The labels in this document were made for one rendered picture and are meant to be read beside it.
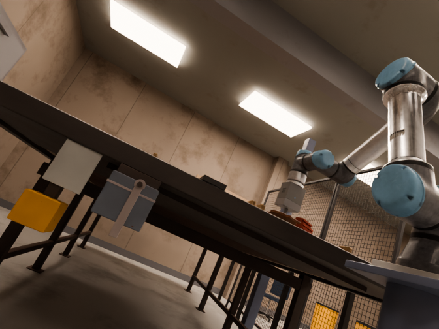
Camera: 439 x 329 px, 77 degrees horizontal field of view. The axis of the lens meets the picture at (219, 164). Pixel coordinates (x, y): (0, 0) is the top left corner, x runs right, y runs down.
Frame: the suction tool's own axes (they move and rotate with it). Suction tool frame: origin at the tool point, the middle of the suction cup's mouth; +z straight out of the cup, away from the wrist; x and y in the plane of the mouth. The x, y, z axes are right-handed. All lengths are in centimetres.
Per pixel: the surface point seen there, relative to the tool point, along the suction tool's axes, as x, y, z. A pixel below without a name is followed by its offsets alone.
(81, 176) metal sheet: 15, 73, 19
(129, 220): 20, 57, 25
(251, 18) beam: -130, 27, -204
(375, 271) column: 45.7, 0.7, 11.9
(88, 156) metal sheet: 15, 74, 14
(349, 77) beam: -123, -105, -217
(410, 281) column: 54, 1, 12
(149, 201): 20, 55, 18
